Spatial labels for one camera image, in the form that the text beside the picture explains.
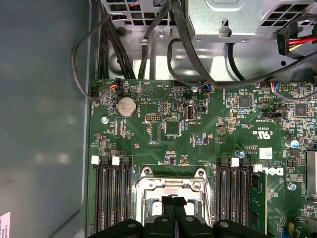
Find green RAM stick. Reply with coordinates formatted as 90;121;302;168
250;172;268;236

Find black power connector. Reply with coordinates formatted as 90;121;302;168
276;31;291;57

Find silver metal drive bracket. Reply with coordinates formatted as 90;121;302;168
187;0;317;43

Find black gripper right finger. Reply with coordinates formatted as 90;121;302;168
174;197;269;238

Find white motherboard sticker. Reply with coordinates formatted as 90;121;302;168
259;148;273;160

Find black PC case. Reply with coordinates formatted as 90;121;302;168
0;0;317;238

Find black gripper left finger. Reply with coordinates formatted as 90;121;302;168
88;195;177;238

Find green Dell motherboard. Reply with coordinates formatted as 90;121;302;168
88;79;317;238

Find wire locking lever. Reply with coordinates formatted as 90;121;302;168
204;177;215;228

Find thick black cable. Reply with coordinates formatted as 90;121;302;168
169;0;317;90

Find silver internal USB port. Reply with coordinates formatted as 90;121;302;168
185;105;197;122

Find black-latched RAM slot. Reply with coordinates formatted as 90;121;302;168
240;157;252;228
101;155;112;235
214;157;229;224
121;155;133;224

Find silver chipset heatsink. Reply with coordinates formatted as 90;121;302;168
306;150;317;195

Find red yellow power wires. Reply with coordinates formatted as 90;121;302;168
288;37;317;52

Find thin black cable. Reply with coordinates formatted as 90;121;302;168
167;38;206;87

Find large blue-top capacitor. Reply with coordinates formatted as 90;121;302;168
284;139;300;150

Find white case sticker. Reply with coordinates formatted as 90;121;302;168
0;211;12;238

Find thin grey cable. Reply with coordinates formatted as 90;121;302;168
71;13;121;102

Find CPU socket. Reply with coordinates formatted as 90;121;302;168
135;166;215;238

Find black square chip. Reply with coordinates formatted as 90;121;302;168
294;103;309;117
238;96;251;109

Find metal socket cover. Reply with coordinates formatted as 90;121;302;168
142;182;208;238

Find silver coin cell battery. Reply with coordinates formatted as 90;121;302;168
116;96;138;119

